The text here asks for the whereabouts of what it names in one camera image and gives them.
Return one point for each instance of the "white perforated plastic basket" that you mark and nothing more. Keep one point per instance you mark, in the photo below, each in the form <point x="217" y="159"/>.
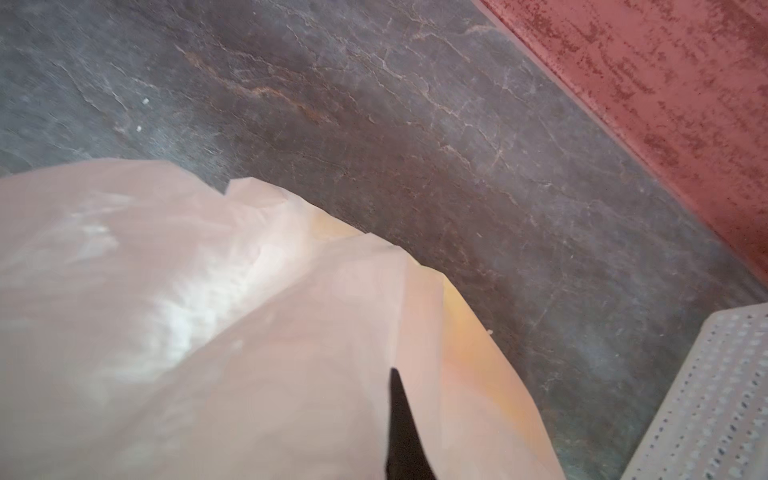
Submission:
<point x="712" y="423"/>

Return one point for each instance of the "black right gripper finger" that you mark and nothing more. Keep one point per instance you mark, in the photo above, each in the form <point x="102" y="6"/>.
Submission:
<point x="406" y="459"/>

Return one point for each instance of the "white plastic bag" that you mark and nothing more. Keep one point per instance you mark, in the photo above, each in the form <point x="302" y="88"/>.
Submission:
<point x="153" y="327"/>

